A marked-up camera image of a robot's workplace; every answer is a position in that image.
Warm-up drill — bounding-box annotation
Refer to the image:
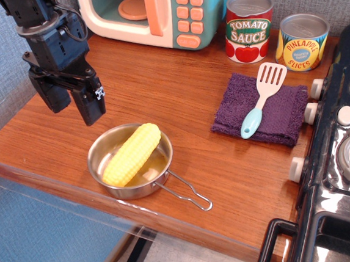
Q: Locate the white stove knob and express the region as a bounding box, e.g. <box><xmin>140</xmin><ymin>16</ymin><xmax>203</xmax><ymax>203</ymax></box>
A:
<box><xmin>304</xmin><ymin>102</ymin><xmax>318</xmax><ymax>125</ymax></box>
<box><xmin>288</xmin><ymin>156</ymin><xmax>305</xmax><ymax>183</ymax></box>
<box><xmin>310</xmin><ymin>78</ymin><xmax>324</xmax><ymax>100</ymax></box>

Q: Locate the teal toy microwave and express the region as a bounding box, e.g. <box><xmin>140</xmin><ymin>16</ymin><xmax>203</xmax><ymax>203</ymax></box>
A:
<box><xmin>78</xmin><ymin>0</ymin><xmax>227</xmax><ymax>51</ymax></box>

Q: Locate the small steel saucepan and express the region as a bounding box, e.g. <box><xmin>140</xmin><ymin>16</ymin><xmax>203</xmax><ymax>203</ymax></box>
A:
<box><xmin>87</xmin><ymin>123</ymin><xmax>213</xmax><ymax>211</ymax></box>

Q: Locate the white stove knob top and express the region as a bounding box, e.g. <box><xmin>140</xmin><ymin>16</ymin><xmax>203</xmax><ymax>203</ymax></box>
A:
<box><xmin>310</xmin><ymin>78</ymin><xmax>324</xmax><ymax>100</ymax></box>

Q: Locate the tomato sauce can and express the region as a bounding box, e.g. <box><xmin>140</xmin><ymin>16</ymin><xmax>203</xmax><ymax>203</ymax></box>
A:
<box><xmin>225</xmin><ymin>0</ymin><xmax>274</xmax><ymax>64</ymax></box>

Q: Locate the black toy stove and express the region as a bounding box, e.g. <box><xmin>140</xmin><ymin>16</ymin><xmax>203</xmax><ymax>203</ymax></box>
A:
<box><xmin>258</xmin><ymin>25</ymin><xmax>350</xmax><ymax>262</ymax></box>

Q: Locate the pineapple slices can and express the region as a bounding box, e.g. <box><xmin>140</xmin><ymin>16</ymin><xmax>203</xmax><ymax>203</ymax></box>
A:
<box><xmin>275</xmin><ymin>13</ymin><xmax>330</xmax><ymax>72</ymax></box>

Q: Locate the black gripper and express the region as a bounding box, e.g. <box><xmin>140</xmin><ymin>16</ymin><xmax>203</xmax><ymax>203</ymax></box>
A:
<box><xmin>16</xmin><ymin>8</ymin><xmax>106</xmax><ymax>126</ymax></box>

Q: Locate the purple folded towel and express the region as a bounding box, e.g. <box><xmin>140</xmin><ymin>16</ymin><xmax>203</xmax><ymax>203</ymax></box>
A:
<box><xmin>211</xmin><ymin>73</ymin><xmax>308</xmax><ymax>147</ymax></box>

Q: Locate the white stove knob middle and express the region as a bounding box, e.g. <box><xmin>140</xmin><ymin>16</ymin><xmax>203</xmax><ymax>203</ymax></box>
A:
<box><xmin>304</xmin><ymin>102</ymin><xmax>318</xmax><ymax>125</ymax></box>

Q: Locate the white spatula with teal handle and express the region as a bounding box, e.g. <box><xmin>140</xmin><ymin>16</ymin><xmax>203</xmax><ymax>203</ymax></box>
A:
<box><xmin>240</xmin><ymin>62</ymin><xmax>288</xmax><ymax>139</ymax></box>

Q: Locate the yellow toy corn cob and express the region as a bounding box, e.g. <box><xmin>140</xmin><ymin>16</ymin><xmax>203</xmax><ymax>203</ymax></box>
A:
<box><xmin>102</xmin><ymin>123</ymin><xmax>161</xmax><ymax>187</ymax></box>

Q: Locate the white stove knob bottom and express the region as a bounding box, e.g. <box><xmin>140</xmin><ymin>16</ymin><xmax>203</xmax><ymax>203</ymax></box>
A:
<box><xmin>288</xmin><ymin>156</ymin><xmax>305</xmax><ymax>183</ymax></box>

